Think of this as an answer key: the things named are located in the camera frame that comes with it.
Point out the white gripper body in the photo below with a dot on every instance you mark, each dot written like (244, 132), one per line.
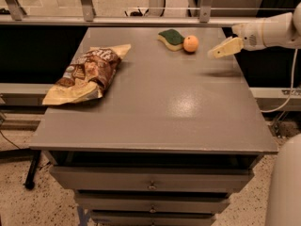
(250, 36)

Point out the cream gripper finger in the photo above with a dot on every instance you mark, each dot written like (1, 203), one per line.
(239, 30)
(227, 47)

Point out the orange fruit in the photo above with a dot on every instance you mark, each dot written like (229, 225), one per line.
(190, 44)

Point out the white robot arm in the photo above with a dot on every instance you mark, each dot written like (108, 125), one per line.
(283, 30)

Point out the green and yellow sponge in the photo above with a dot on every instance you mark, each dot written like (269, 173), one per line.
(172, 39)

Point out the grey drawer cabinet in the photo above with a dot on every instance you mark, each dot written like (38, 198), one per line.
(164, 109)

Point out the brown chip bag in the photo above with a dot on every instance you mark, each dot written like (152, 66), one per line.
(88, 76)

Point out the top grey drawer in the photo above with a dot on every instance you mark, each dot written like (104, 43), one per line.
(152, 179)

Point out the grey drawer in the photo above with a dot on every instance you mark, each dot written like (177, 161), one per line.
(148, 219)
(152, 203)
(152, 179)

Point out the middle grey drawer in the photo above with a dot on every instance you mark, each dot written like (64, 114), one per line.
(152, 203)

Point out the bottom grey drawer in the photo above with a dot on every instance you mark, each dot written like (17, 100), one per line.
(148, 219)

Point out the metal railing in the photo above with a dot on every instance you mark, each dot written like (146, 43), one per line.
(165, 13)

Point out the black stand leg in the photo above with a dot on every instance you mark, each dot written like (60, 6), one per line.
(29, 181)

